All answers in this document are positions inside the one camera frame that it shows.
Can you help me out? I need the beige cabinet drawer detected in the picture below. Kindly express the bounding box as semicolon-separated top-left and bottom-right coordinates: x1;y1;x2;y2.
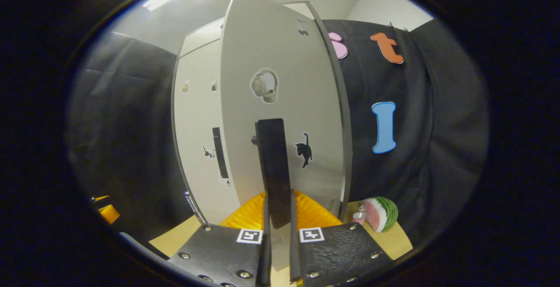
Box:
179;18;226;58

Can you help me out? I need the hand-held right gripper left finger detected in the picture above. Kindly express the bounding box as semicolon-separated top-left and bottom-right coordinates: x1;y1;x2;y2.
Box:
168;190;272;287

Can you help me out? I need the dark blue book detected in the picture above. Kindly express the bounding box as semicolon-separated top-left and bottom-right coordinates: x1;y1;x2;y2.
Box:
183;190;197;216

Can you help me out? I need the beige double-door shoe cabinet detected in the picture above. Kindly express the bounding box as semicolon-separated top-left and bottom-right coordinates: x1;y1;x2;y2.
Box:
171;0;353;231

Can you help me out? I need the beige cabinet door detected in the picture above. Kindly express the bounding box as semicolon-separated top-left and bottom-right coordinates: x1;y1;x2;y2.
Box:
173;38;241;224
220;0;353;230

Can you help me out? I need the watermelon slice toy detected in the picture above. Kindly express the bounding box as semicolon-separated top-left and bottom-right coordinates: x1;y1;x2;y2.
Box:
361;197;399;233

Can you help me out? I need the black backdrop cloth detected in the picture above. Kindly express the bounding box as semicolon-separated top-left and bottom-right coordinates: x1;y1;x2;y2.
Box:
66;18;490;252

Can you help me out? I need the small bottle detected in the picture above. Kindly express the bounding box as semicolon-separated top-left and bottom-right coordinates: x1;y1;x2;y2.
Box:
352;204;367;226

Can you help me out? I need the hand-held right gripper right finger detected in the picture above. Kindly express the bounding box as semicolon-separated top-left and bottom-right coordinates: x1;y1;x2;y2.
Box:
289;189;393;287

